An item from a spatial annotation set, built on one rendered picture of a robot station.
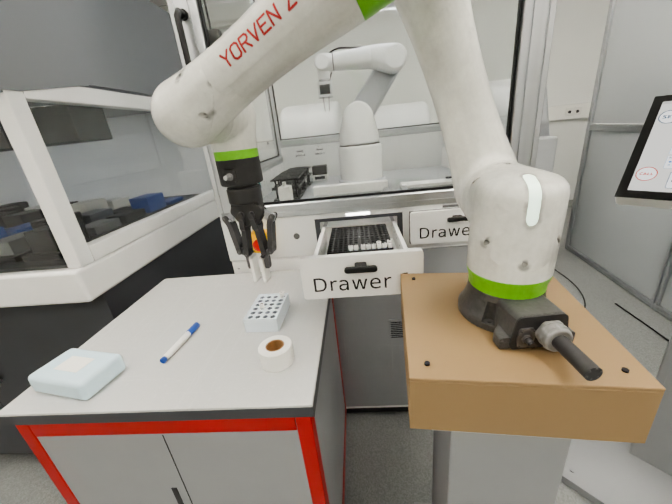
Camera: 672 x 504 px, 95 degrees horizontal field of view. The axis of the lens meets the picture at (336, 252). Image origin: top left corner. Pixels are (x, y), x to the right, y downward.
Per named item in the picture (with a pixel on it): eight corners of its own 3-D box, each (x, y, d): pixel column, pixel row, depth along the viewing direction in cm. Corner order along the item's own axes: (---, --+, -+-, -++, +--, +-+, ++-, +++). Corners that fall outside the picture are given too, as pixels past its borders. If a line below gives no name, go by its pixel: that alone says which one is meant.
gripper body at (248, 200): (216, 189, 66) (226, 230, 70) (252, 187, 64) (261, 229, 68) (234, 183, 73) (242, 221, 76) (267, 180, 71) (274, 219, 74)
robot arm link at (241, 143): (259, 84, 65) (213, 91, 67) (228, 76, 54) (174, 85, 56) (271, 153, 70) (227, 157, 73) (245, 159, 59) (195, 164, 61)
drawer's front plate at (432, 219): (500, 238, 101) (504, 205, 97) (410, 245, 103) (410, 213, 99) (498, 236, 102) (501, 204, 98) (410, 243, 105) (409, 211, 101)
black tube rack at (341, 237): (394, 270, 83) (393, 247, 80) (329, 274, 84) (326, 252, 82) (386, 241, 103) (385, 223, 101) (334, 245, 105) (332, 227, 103)
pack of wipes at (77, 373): (129, 368, 68) (122, 351, 66) (87, 403, 59) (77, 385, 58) (79, 361, 72) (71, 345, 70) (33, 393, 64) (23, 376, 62)
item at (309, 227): (526, 239, 102) (531, 196, 97) (230, 261, 111) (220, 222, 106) (446, 188, 190) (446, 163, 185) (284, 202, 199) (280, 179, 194)
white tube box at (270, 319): (278, 331, 75) (276, 318, 74) (245, 332, 76) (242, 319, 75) (290, 304, 86) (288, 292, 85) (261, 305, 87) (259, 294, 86)
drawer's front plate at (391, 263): (423, 292, 74) (423, 250, 70) (304, 300, 76) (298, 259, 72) (422, 289, 76) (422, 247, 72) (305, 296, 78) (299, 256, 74)
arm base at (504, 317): (636, 387, 39) (651, 350, 37) (519, 398, 39) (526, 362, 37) (518, 284, 63) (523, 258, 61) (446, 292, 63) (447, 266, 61)
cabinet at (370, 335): (505, 416, 131) (530, 239, 102) (270, 422, 140) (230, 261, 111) (444, 300, 220) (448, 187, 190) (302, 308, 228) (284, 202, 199)
